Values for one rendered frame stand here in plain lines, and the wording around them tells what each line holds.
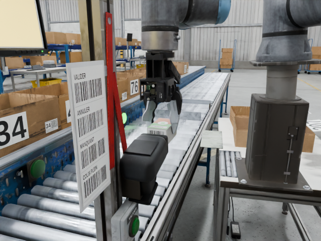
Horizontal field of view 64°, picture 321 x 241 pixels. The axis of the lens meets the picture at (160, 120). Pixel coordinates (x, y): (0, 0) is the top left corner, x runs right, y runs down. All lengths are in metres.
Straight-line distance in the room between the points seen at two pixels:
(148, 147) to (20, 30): 0.27
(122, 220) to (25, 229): 0.49
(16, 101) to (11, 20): 1.06
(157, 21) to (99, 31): 0.24
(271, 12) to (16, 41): 0.83
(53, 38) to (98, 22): 8.16
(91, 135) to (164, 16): 0.35
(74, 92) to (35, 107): 0.85
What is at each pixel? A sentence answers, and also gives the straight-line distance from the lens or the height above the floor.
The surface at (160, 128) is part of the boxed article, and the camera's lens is 0.66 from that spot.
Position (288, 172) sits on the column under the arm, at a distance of 1.11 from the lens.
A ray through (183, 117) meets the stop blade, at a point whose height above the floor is 0.76.
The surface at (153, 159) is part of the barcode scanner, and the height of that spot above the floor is 1.07.
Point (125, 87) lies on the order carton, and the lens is 1.92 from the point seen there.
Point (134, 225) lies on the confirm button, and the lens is 0.49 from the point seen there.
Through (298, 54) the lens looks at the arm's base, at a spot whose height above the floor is 1.24.
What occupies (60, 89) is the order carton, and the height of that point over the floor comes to 1.01.
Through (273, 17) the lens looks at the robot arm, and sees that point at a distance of 1.03.
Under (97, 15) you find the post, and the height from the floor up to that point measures 1.31.
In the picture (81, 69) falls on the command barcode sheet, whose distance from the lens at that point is 0.34.
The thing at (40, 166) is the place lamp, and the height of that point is 0.82.
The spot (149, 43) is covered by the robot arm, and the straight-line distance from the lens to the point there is 0.62.
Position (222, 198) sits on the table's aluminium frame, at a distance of 1.13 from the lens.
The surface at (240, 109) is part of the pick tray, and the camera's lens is 2.00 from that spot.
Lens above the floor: 1.26
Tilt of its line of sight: 16 degrees down
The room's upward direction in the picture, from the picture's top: straight up
